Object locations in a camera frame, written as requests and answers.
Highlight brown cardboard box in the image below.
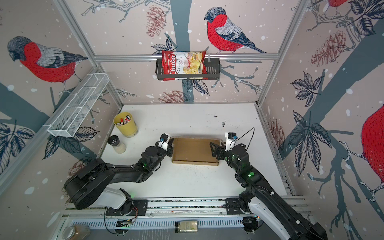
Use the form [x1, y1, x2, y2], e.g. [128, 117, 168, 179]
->
[172, 138, 223, 166]

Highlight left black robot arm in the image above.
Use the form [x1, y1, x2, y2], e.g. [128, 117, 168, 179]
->
[64, 134, 174, 210]

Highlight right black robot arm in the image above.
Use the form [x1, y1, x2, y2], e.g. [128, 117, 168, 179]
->
[210, 143, 328, 240]

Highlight black lidded spice jar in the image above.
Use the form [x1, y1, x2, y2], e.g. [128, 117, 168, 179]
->
[108, 135, 127, 154]

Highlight yellow cup with markers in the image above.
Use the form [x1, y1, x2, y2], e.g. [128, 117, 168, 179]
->
[113, 112, 138, 138]

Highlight glass jar lying flat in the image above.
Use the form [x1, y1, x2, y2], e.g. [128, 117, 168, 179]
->
[174, 220, 198, 234]

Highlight red cassava chips bag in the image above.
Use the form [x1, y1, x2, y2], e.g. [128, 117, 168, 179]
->
[162, 51, 207, 75]

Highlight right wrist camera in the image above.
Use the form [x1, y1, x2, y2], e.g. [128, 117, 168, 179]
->
[225, 132, 238, 152]

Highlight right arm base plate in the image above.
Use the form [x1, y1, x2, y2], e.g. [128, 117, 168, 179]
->
[224, 197, 268, 216]

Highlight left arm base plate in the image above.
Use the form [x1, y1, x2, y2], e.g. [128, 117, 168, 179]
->
[106, 199, 149, 217]

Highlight black wall basket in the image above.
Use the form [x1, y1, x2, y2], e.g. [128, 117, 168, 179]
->
[155, 58, 221, 81]

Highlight white wire mesh shelf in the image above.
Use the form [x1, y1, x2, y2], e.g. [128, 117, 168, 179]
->
[48, 73, 110, 137]

